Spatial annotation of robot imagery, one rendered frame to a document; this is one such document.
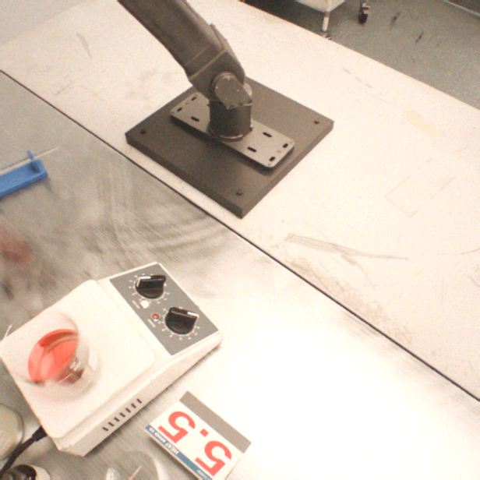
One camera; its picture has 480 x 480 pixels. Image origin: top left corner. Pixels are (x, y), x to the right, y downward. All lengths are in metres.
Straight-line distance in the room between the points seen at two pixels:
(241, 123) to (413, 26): 2.42
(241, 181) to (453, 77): 2.14
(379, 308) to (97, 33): 0.77
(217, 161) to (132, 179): 0.13
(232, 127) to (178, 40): 0.16
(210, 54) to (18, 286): 0.38
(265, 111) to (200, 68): 0.19
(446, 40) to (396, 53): 0.37
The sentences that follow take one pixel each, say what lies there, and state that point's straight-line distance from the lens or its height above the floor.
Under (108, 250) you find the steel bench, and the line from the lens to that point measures 0.60.
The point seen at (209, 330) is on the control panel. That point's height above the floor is 0.94.
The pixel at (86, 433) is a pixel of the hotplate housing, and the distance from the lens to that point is 0.45.
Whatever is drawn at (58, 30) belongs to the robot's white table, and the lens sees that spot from 1.04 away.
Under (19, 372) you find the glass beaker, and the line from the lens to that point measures 0.40.
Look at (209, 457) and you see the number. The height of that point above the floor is 0.93.
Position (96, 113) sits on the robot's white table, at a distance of 0.79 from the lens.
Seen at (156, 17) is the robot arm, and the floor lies 1.14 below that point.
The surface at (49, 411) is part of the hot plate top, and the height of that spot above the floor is 0.99.
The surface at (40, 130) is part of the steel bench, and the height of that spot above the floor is 0.90.
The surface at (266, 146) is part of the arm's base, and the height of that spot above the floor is 0.93.
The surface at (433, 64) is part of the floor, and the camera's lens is 2.71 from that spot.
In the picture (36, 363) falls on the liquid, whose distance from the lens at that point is 0.42.
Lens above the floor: 1.39
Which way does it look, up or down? 57 degrees down
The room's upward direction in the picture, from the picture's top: 1 degrees clockwise
